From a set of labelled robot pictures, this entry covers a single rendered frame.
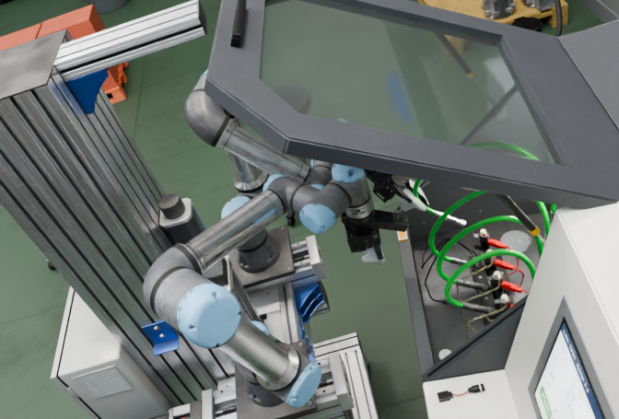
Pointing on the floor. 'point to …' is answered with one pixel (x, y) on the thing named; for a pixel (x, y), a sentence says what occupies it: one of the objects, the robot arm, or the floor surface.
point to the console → (573, 256)
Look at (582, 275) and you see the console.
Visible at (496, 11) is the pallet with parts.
